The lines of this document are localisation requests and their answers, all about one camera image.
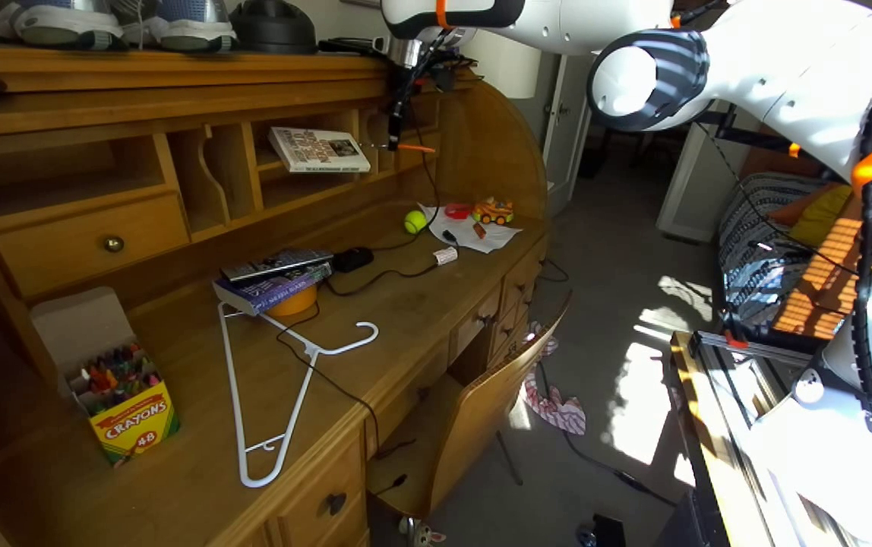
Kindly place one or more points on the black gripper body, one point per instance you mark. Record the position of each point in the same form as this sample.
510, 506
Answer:
405, 82

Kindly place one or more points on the white book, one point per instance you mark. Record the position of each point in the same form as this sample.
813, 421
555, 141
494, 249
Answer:
320, 150

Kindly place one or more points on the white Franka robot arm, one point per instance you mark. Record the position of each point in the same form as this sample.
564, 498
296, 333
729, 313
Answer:
809, 69

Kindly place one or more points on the purple book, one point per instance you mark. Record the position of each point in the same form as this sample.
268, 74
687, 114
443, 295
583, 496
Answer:
261, 289

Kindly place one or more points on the black flat item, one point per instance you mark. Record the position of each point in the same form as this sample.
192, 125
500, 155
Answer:
355, 46

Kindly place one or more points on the yellow green tennis ball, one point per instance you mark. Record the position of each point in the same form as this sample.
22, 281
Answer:
414, 220

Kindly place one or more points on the white paper sheet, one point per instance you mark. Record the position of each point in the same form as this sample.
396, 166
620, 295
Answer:
490, 237

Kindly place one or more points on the black round object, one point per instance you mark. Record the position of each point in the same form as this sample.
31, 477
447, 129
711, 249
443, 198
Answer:
272, 32

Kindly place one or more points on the white door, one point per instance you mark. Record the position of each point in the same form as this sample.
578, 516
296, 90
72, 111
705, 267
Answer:
573, 132

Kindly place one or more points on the grey remote control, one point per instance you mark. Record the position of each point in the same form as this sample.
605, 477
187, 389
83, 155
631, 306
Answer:
272, 265

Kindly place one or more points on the orange bowl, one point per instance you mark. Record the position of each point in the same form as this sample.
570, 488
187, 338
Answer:
296, 306

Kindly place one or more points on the grey white sneaker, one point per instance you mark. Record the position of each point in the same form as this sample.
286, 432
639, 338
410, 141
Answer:
51, 24
187, 32

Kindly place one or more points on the wooden chair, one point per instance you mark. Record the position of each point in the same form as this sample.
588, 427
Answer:
484, 406

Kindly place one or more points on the white cabinet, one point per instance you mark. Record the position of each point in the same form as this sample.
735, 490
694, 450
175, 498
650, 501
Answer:
698, 192

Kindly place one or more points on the white plastic clothes hanger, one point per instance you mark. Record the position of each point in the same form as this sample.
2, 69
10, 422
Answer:
234, 406

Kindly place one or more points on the red white cloth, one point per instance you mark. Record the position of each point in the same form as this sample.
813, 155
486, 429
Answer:
558, 415

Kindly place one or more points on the wooden roll-top desk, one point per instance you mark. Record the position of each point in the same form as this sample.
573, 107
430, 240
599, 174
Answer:
51, 111

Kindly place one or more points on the small wooden pigeonhole drawer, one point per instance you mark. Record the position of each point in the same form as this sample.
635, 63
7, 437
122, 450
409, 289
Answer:
58, 246

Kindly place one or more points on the grey striped fabric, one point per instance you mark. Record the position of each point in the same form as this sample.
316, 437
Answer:
759, 275

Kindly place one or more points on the yellow green crayon box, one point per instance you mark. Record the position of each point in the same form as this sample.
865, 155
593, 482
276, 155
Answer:
127, 415

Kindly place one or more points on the wooden desk drawer with knob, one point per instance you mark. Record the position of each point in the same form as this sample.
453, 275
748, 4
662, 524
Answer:
303, 510

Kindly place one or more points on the small metal object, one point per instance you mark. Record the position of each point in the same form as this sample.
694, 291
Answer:
419, 531

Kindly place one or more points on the black bar with orange clamps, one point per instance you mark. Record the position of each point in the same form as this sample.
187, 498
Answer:
824, 162

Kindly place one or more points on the yellow cushion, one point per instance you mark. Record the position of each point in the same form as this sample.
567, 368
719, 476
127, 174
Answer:
824, 215

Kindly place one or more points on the wooden planks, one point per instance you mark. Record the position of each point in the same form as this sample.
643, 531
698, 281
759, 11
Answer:
709, 434

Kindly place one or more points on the orange slatted bench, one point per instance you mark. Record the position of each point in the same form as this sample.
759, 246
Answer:
818, 291

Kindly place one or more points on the black floor object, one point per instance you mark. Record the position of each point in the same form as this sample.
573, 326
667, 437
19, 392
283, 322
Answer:
602, 531

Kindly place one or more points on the white board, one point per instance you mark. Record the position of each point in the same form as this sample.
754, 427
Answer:
832, 476

